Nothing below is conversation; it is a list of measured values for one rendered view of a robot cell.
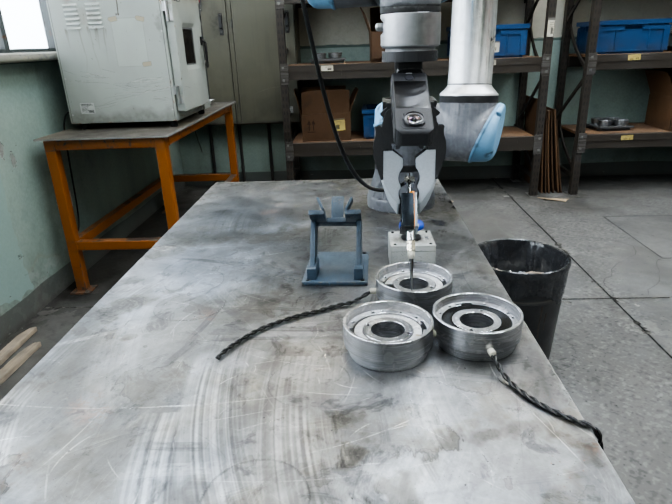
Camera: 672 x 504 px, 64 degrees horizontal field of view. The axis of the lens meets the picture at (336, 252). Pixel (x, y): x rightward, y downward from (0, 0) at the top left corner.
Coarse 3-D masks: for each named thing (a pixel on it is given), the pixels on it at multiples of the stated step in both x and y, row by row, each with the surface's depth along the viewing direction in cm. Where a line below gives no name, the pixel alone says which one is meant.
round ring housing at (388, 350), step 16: (368, 304) 67; (384, 304) 68; (400, 304) 67; (352, 320) 65; (384, 320) 65; (400, 320) 65; (416, 320) 65; (432, 320) 62; (352, 336) 60; (368, 336) 62; (384, 336) 66; (400, 336) 62; (432, 336) 62; (352, 352) 61; (368, 352) 59; (384, 352) 58; (400, 352) 58; (416, 352) 59; (368, 368) 61; (384, 368) 60; (400, 368) 60
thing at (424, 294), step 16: (384, 272) 78; (400, 272) 78; (416, 272) 78; (432, 272) 78; (448, 272) 75; (384, 288) 72; (400, 288) 73; (416, 288) 77; (432, 288) 73; (448, 288) 72; (416, 304) 70; (432, 304) 70
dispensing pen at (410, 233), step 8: (408, 176) 74; (408, 184) 74; (408, 192) 74; (408, 200) 72; (408, 208) 72; (400, 216) 76; (408, 216) 72; (400, 224) 72; (408, 224) 71; (400, 232) 75; (408, 232) 73; (408, 240) 73; (408, 248) 72; (408, 256) 72
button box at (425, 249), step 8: (392, 232) 90; (424, 232) 90; (392, 240) 87; (400, 240) 86; (416, 240) 86; (424, 240) 86; (432, 240) 86; (392, 248) 84; (400, 248) 84; (416, 248) 84; (424, 248) 84; (432, 248) 84; (392, 256) 85; (400, 256) 85; (416, 256) 85; (424, 256) 85; (432, 256) 85
